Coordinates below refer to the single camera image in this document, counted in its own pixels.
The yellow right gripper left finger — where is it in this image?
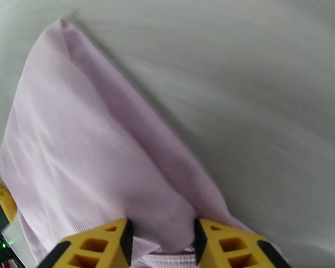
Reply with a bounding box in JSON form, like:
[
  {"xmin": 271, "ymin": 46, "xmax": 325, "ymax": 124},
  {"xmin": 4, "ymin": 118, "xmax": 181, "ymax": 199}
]
[{"xmin": 37, "ymin": 218, "xmax": 134, "ymax": 268}]

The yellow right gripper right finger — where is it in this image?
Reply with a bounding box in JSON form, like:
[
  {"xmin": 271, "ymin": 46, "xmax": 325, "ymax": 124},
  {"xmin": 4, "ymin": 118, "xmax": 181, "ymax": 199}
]
[{"xmin": 194, "ymin": 218, "xmax": 293, "ymax": 268}]

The pink ribbed garment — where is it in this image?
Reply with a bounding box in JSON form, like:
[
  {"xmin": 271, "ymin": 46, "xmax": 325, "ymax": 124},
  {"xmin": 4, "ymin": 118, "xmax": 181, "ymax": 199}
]
[{"xmin": 0, "ymin": 18, "xmax": 287, "ymax": 268}]

